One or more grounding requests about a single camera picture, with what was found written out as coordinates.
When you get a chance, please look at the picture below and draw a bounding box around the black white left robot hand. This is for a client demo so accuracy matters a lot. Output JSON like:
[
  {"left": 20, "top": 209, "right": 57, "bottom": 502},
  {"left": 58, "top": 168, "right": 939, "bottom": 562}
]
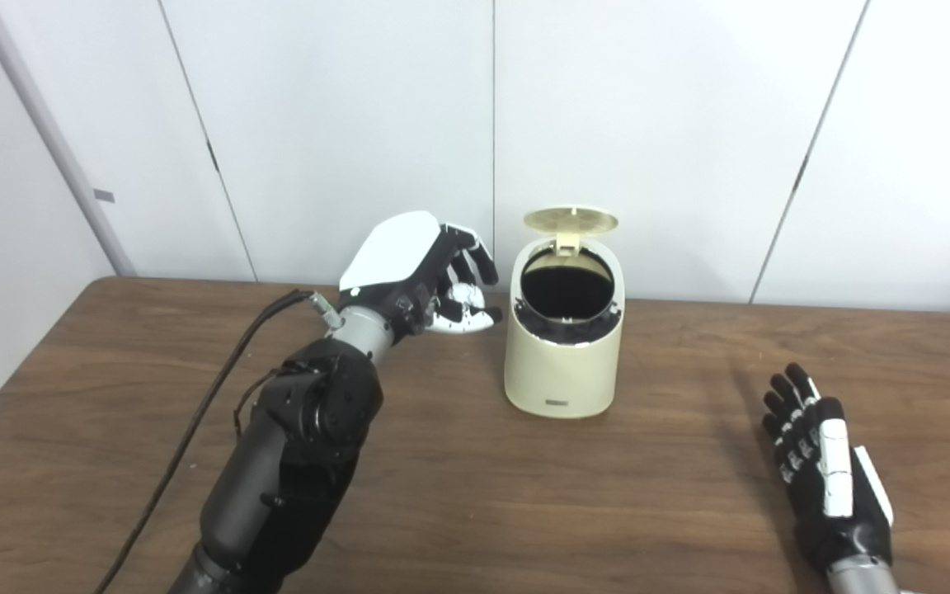
[{"left": 339, "top": 210, "right": 503, "bottom": 335}]

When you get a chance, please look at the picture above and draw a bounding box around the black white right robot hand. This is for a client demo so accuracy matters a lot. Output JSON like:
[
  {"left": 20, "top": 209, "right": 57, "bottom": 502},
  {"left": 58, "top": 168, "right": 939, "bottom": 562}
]
[{"left": 762, "top": 363, "right": 895, "bottom": 574}]

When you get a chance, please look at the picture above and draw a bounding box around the white paper ball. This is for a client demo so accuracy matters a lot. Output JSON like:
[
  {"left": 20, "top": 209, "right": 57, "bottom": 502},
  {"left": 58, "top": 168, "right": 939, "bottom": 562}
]
[{"left": 449, "top": 283, "right": 488, "bottom": 318}]

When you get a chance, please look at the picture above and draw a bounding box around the cream round bin lid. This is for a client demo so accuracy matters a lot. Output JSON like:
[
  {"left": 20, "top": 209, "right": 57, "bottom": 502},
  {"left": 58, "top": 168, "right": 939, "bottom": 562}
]
[{"left": 523, "top": 206, "right": 618, "bottom": 252}]

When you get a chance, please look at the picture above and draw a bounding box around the cream-colored round bin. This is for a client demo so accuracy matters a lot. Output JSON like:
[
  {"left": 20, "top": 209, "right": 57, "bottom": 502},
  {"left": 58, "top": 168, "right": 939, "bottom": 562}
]
[{"left": 504, "top": 206, "right": 626, "bottom": 419}]

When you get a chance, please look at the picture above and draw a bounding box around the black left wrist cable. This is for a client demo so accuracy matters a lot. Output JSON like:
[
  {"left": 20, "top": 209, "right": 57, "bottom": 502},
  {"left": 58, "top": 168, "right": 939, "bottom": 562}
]
[{"left": 94, "top": 289, "right": 340, "bottom": 594}]

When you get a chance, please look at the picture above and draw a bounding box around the gray wall trim post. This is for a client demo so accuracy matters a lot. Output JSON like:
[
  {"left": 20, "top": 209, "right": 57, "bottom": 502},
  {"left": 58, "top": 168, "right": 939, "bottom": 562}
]
[{"left": 0, "top": 0, "right": 136, "bottom": 277}]

